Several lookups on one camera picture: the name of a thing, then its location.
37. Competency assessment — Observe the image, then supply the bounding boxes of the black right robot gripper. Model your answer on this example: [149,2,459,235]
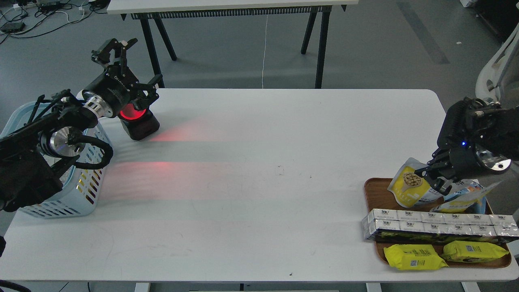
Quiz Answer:
[414,135,512,196]

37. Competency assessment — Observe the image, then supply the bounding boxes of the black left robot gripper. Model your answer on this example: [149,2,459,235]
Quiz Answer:
[83,38,163,118]

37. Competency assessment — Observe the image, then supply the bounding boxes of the yellow white snack pouch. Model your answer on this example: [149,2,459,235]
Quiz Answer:
[387,157,442,208]

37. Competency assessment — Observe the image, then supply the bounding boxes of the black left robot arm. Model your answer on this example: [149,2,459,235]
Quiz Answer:
[1,38,163,212]

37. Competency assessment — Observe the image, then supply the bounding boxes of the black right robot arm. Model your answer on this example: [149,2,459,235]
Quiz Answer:
[415,97,519,195]

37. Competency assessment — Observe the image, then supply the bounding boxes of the yellow snack pouch on tray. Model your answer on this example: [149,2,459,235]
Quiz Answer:
[430,181,501,214]

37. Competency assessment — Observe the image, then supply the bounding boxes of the blue snack pouch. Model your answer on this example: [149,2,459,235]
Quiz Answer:
[438,180,486,214]

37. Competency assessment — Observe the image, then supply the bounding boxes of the silver boxed snack multipack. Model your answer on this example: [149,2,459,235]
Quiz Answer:
[361,208,519,245]

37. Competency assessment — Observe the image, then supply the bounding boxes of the light blue plastic basket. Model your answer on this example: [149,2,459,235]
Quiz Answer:
[1,102,112,219]

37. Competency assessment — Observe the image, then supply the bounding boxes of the black barcode scanner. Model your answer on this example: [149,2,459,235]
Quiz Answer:
[117,103,161,141]

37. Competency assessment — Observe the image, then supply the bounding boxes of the brown wooden tray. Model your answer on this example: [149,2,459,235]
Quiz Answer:
[365,178,514,268]

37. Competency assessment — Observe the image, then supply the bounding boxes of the background table with black legs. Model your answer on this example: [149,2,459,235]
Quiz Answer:
[106,0,358,89]

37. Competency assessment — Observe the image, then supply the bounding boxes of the yellow packet right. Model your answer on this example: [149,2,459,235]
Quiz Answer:
[440,240,510,263]

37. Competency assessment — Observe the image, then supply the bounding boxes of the yellow packet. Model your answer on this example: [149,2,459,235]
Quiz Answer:
[440,240,510,263]
[384,244,448,271]

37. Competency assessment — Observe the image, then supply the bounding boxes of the yellow packet left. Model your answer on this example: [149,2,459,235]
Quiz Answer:
[384,244,448,271]

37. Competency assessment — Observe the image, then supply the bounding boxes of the floor cables and power strip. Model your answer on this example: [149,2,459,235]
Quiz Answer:
[0,0,111,41]

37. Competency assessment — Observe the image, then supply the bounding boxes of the white hanging cable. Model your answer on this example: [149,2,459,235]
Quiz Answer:
[262,14,268,89]

